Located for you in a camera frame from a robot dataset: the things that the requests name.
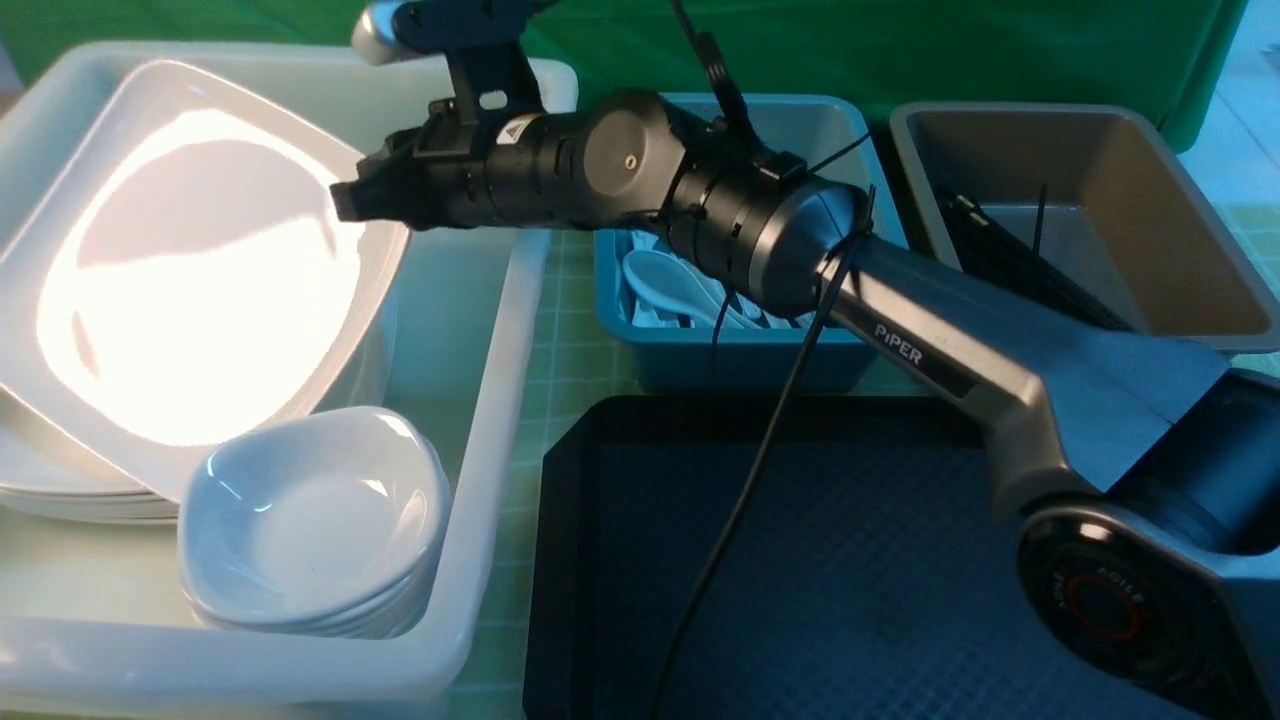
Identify black silver right arm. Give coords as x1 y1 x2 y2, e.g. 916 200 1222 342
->
332 90 1279 719

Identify teal plastic bin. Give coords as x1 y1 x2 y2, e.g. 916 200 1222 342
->
594 92 908 393

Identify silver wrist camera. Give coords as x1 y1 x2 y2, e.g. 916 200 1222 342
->
349 0 561 67

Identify green backdrop cloth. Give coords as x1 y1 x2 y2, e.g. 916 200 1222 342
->
1 1 1245 151

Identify large white plastic tub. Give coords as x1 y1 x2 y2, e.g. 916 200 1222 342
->
3 42 552 719

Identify large white square plate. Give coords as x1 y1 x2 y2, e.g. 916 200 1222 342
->
1 60 411 502

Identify green checkered tablecloth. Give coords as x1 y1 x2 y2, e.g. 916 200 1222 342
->
440 192 1280 720

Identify stack of white bowls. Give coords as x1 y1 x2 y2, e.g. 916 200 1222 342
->
178 406 452 639

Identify black serving tray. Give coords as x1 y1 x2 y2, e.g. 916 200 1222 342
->
522 396 1201 720

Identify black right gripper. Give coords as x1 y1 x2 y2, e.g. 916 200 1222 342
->
330 100 500 231

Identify stack of white plates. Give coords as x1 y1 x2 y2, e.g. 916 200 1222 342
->
0 300 397 527

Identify black chopsticks in bin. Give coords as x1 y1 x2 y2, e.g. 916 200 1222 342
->
934 184 1135 332

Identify brown plastic bin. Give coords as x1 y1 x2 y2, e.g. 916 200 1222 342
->
890 102 1279 355

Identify white spoons in bin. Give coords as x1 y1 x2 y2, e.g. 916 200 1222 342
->
618 231 814 331

